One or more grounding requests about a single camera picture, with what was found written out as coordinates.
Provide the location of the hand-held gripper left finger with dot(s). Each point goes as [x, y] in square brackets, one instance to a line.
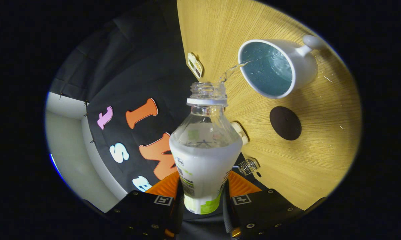
[144, 210]

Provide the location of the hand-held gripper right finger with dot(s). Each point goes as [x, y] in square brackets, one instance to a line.
[263, 208]

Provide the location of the clear plastic juice bottle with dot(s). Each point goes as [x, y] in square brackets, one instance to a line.
[203, 166]

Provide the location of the dark round coaster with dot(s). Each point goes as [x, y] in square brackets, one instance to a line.
[285, 123]

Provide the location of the white cup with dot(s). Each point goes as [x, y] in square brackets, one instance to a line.
[303, 71]

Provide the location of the wooden table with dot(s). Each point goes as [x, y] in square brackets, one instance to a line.
[320, 166]

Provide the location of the cream toaster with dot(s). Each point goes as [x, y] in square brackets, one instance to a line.
[240, 131]

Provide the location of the white divided snack tray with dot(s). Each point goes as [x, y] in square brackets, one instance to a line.
[195, 66]

